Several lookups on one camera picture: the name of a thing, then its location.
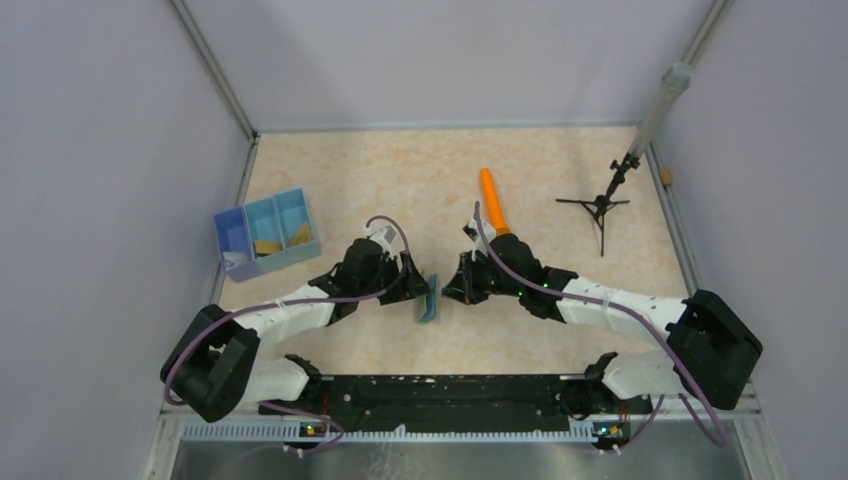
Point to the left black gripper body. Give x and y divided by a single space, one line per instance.
386 275

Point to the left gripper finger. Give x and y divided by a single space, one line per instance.
410 276
400 294

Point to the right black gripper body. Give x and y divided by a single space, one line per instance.
487 280

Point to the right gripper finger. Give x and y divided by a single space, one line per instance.
463 291
466 269

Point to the green card holder wallet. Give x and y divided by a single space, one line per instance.
429 304

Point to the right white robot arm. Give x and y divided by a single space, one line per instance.
703 347

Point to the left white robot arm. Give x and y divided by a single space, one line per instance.
219 363

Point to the gold card in box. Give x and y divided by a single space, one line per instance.
263 248

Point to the orange cylinder tube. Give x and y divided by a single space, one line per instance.
492 203

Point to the blue three-compartment organizer box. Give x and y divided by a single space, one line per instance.
282 217

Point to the black tripod stand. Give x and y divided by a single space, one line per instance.
599 207

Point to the small orange block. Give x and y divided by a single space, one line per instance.
666 177

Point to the grey pole on tripod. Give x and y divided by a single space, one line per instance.
674 82

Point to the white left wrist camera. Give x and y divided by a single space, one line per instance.
382 235

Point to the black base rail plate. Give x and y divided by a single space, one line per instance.
462 403

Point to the white perforated cable tray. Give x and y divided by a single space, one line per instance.
313 432

